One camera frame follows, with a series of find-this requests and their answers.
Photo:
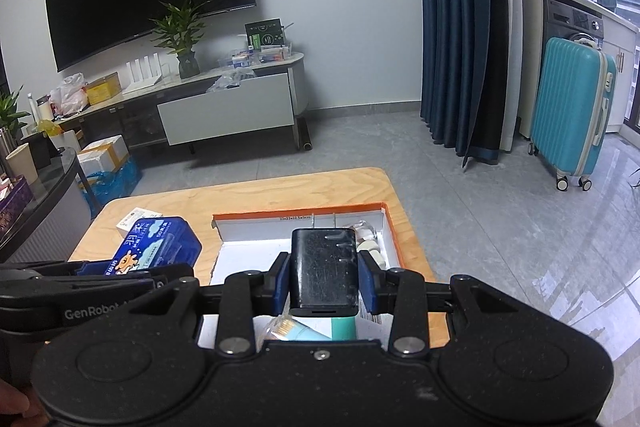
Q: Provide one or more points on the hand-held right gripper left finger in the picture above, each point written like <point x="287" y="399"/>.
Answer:
<point x="280" y="282"/>

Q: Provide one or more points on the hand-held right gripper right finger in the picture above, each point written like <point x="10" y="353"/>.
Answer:
<point x="370" y="287"/>

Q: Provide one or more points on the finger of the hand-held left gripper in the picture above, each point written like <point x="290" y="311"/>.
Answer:
<point x="150" y="274"/>

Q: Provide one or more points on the blue cartoon-print plastic box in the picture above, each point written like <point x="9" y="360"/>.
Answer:
<point x="160" y="242"/>

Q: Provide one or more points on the orange-edged white cardboard box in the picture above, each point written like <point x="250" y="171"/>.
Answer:
<point x="250" y="252"/>

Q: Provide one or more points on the black charger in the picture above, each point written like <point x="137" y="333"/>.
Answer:
<point x="322" y="272"/>

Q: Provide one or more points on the green bandage box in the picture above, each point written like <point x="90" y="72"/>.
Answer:
<point x="342" y="328"/>

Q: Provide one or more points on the light blue toothpick holder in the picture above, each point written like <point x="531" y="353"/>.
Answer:
<point x="305" y="332"/>

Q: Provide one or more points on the person's left hand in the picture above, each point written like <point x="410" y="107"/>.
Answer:
<point x="12" y="402"/>

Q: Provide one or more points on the clear glass refill bottle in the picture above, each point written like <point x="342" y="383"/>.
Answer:
<point x="362" y="231"/>

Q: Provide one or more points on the small white carton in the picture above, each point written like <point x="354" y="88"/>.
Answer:
<point x="132" y="219"/>

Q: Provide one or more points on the blue plastic bag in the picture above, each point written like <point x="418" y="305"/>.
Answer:
<point x="115" y="187"/>

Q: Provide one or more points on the glass side table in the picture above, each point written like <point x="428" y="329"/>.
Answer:
<point x="50" y="207"/>

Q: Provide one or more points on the purple box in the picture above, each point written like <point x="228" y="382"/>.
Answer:
<point x="12" y="204"/>

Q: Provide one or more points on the taped white cardboard box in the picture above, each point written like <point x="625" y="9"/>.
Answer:
<point x="102" y="154"/>

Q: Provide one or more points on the beige cup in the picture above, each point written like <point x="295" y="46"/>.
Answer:
<point x="21" y="164"/>

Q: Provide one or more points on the small black box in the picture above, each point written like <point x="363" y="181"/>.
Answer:
<point x="40" y="149"/>

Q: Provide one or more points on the tv cabinet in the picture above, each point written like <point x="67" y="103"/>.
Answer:
<point x="225" y="112"/>

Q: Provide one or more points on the yellow box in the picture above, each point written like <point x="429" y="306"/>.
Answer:
<point x="102" y="89"/>

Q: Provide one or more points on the green leafy plant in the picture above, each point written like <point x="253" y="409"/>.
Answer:
<point x="10" y="112"/>

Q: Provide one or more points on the white plastic bag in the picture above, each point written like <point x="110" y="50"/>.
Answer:
<point x="70" y="97"/>

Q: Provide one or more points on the white router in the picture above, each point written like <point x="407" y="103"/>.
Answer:
<point x="142" y="74"/>

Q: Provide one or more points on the crumpled clear plastic bag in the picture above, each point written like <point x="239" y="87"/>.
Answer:
<point x="230" y="82"/>

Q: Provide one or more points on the clear plastic boxes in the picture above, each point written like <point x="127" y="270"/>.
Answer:
<point x="255" y="57"/>

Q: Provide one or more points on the potted bamboo plant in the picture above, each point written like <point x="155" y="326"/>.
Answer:
<point x="182" y="37"/>

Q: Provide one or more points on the green and black box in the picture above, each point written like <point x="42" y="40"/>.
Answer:
<point x="265" y="34"/>

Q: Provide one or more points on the dark blue curtain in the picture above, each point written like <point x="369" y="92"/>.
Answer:
<point x="450" y="32"/>

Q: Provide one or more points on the turquoise suitcase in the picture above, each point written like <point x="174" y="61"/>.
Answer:
<point x="570" y="107"/>

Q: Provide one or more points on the grey washing machine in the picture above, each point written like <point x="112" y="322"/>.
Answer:
<point x="570" y="19"/>

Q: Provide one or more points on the white laundry counter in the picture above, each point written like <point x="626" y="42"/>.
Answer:
<point x="620" y="57"/>

